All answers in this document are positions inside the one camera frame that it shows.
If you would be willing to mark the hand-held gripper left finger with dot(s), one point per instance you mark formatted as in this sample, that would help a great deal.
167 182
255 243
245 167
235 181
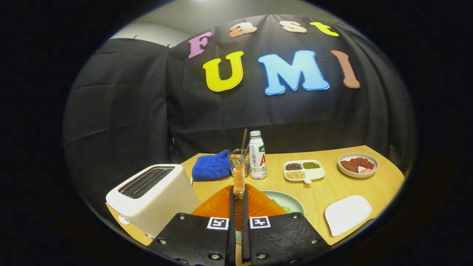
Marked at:
232 240

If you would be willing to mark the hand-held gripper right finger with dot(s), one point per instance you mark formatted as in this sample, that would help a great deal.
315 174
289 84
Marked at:
245 240

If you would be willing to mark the green lettuce leaf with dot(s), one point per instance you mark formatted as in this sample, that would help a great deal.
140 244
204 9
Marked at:
282 207

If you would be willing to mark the toasted bread slice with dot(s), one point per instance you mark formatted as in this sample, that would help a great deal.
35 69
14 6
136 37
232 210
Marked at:
239 181

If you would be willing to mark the pale green round plate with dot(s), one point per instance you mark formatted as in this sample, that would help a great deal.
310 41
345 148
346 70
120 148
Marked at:
284 197

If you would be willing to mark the white toaster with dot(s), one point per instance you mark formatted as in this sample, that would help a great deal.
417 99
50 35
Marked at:
166 207

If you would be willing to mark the blue cloth mitt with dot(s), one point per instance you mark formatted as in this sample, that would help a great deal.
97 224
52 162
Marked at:
212 167

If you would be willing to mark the white drink bottle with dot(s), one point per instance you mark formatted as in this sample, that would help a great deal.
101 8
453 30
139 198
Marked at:
257 159

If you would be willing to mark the clear utensil holder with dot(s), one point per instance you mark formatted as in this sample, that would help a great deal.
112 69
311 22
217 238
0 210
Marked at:
234 157

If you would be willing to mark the white divided dish with beans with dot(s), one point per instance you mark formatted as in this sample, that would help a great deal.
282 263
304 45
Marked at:
314 173

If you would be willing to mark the brown wooden chopsticks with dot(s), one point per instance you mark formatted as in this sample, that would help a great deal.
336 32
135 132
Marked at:
244 142

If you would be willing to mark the white square plate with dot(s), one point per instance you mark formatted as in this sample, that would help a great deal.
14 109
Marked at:
347 216

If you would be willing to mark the round beige plate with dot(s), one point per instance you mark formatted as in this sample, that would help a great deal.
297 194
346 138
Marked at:
347 174

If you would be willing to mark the dark red meat piece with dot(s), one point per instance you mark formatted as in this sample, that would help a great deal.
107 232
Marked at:
364 162
349 166

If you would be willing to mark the small pink ham slice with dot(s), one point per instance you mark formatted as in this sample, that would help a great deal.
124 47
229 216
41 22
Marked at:
366 171

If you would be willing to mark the black backdrop cloth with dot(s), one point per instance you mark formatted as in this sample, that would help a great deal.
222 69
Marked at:
122 103

